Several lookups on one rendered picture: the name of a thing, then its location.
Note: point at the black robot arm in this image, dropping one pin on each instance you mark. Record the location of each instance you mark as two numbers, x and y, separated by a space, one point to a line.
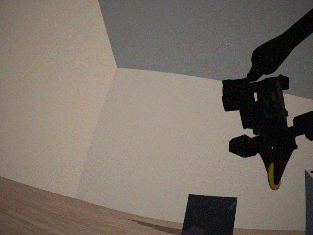
238 94

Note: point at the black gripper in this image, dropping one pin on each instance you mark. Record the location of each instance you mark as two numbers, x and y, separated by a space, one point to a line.
281 138

